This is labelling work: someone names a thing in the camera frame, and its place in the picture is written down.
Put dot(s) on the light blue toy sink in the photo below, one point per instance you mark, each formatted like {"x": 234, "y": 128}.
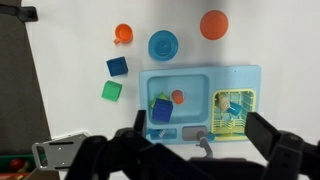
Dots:
{"x": 200, "y": 75}

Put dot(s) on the dark blue cube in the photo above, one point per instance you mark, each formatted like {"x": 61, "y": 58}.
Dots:
{"x": 117, "y": 66}

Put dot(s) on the grey toy faucet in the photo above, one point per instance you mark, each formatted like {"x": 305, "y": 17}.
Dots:
{"x": 204, "y": 141}

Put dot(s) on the beige toy dish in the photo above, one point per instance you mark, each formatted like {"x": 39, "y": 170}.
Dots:
{"x": 222, "y": 101}

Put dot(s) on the orange toy plate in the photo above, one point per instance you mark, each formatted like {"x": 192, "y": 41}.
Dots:
{"x": 214, "y": 24}

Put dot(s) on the small blue toy cup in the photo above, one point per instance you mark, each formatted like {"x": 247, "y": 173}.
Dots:
{"x": 235, "y": 108}

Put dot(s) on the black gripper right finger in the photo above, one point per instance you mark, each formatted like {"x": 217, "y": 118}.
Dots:
{"x": 286, "y": 153}

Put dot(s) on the grey metal bracket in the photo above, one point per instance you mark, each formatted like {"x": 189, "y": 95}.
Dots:
{"x": 61, "y": 151}

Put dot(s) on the black equipment on floor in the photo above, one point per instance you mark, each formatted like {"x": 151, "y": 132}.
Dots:
{"x": 20, "y": 12}

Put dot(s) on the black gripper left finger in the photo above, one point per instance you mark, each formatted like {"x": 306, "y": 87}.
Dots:
{"x": 113, "y": 156}

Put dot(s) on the yellow toy dish rack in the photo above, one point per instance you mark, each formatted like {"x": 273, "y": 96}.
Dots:
{"x": 250, "y": 96}

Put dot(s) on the small orange toy cup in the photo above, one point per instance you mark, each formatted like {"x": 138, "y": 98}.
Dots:
{"x": 177, "y": 96}

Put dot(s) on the light green cube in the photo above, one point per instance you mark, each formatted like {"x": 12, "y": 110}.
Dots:
{"x": 160, "y": 97}

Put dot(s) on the dark green cube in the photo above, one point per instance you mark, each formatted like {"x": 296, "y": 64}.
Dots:
{"x": 111, "y": 90}

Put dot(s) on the blue toy bowl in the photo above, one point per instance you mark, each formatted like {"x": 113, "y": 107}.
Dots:
{"x": 163, "y": 45}

